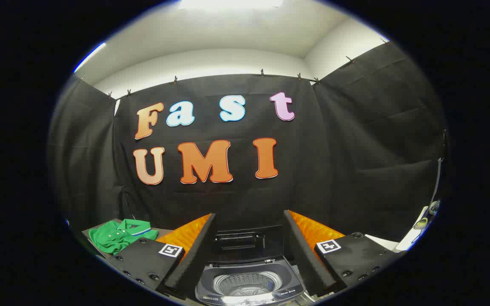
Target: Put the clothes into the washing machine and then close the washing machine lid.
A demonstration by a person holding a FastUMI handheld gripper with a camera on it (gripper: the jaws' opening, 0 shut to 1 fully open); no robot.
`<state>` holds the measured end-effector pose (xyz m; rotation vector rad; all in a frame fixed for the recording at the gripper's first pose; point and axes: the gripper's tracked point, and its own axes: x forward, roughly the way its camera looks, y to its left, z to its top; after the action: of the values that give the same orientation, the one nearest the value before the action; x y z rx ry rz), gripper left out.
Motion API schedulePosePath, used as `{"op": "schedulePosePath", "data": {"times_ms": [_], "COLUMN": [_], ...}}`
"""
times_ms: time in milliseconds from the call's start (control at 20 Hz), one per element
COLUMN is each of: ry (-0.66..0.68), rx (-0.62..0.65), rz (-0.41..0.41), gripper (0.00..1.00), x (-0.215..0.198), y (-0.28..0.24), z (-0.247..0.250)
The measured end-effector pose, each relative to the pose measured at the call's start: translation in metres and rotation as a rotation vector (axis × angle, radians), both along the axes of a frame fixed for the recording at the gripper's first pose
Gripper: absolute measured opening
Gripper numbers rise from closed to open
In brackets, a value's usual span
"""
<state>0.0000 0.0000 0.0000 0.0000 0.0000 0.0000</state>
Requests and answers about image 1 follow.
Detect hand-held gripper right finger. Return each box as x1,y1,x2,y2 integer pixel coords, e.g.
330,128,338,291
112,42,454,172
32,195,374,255
283,210,403,298

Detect grey side cabinet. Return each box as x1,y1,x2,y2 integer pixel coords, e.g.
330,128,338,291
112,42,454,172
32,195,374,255
81,219,174,260

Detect green polo shirt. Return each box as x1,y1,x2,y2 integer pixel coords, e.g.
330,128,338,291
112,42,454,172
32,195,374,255
88,219,159,255

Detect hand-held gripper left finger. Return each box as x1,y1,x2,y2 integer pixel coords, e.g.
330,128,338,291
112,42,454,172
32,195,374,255
108,213,217,300

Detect dark washing machine lid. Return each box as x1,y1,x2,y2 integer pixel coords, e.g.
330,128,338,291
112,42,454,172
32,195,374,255
210,225,287,267

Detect grey washing machine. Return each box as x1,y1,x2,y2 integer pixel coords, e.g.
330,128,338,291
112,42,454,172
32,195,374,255
195,257,313,306

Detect white board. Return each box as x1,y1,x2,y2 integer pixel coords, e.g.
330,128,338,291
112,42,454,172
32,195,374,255
364,206,429,252

